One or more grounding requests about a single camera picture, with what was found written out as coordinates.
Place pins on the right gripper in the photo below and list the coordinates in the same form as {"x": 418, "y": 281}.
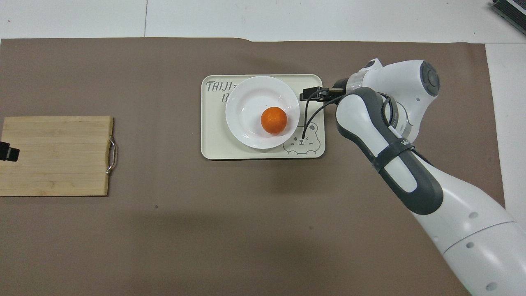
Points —
{"x": 339, "y": 84}

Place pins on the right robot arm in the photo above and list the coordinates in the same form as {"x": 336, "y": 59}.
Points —
{"x": 411, "y": 181}

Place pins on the orange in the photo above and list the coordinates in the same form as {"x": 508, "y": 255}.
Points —
{"x": 274, "y": 120}

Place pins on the white plate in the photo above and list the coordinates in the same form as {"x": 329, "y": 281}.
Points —
{"x": 246, "y": 111}

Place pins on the cream tray with bear print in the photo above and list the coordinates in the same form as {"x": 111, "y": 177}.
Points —
{"x": 213, "y": 135}

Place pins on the dark striped object in corner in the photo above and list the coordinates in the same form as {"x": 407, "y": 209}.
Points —
{"x": 511, "y": 10}

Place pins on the wooden cutting board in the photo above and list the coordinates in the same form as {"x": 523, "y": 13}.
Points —
{"x": 57, "y": 156}

